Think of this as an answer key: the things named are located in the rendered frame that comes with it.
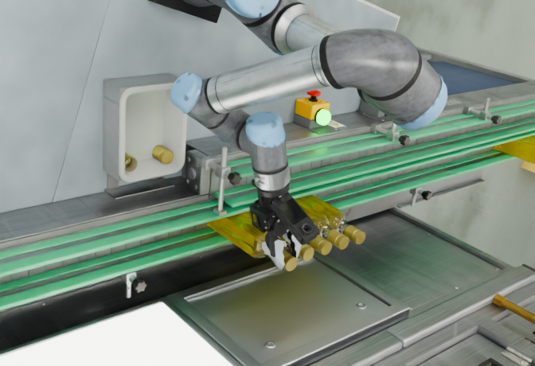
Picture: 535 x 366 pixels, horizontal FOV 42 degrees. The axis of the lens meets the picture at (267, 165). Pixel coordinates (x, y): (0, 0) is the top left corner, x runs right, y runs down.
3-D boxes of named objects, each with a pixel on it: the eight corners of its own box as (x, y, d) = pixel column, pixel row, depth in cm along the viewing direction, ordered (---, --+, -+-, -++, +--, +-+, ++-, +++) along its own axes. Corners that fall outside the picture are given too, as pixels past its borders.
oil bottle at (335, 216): (276, 206, 187) (331, 239, 173) (279, 187, 185) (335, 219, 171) (292, 203, 191) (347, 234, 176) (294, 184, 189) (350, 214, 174)
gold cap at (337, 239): (333, 242, 170) (346, 250, 167) (324, 242, 167) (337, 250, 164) (338, 229, 169) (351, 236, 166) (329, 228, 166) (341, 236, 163)
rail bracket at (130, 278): (103, 282, 159) (132, 311, 150) (103, 257, 157) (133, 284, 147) (119, 278, 162) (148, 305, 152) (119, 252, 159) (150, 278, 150)
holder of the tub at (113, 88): (102, 190, 165) (118, 203, 160) (103, 79, 155) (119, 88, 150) (163, 177, 176) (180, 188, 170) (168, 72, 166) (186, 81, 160)
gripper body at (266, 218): (277, 213, 157) (271, 168, 151) (302, 227, 151) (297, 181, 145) (251, 228, 153) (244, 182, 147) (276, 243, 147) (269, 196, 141)
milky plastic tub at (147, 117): (102, 171, 163) (120, 184, 157) (103, 79, 155) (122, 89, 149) (165, 159, 174) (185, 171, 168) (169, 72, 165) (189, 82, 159)
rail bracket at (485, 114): (460, 113, 231) (494, 125, 221) (464, 91, 228) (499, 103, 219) (466, 111, 233) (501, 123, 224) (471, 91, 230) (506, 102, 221)
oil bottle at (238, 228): (206, 226, 173) (259, 263, 158) (207, 205, 171) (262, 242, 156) (224, 221, 177) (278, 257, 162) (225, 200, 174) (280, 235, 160)
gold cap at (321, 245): (307, 249, 164) (320, 257, 161) (310, 235, 163) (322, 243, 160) (318, 246, 166) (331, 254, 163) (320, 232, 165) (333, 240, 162)
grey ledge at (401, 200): (267, 227, 202) (292, 243, 194) (269, 200, 199) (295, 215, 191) (459, 171, 261) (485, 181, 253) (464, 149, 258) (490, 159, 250)
